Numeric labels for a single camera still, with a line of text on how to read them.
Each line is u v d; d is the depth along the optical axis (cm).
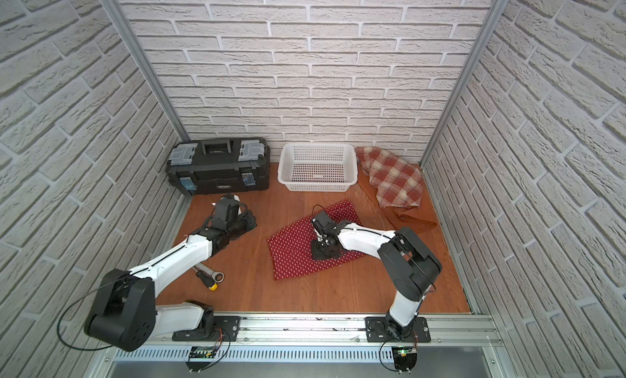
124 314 41
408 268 47
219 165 95
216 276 84
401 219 98
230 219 69
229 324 74
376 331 74
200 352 73
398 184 104
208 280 82
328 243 67
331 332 75
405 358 69
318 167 118
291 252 88
